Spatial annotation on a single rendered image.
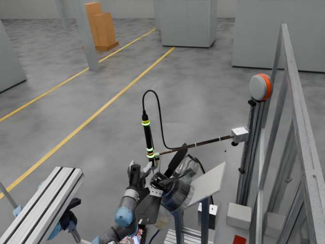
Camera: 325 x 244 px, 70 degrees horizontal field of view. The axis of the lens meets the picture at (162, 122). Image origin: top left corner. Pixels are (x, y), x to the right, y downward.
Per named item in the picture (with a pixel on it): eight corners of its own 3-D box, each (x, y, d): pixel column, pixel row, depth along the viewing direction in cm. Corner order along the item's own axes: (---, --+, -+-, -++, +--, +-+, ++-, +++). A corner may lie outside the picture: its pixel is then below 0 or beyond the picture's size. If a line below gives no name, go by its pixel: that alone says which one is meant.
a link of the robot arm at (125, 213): (115, 227, 103) (111, 216, 98) (123, 205, 112) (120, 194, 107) (132, 229, 101) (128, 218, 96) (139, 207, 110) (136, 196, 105)
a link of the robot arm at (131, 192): (120, 194, 107) (137, 196, 105) (123, 187, 111) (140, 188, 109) (123, 205, 111) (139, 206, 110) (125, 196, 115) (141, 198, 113)
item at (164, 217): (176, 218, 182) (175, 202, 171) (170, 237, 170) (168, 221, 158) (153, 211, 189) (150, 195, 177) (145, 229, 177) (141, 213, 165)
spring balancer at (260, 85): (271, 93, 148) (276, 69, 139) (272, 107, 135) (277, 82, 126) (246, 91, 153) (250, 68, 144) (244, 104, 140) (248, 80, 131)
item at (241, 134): (243, 135, 163) (245, 125, 158) (249, 141, 157) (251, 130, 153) (230, 138, 161) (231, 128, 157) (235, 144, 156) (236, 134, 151)
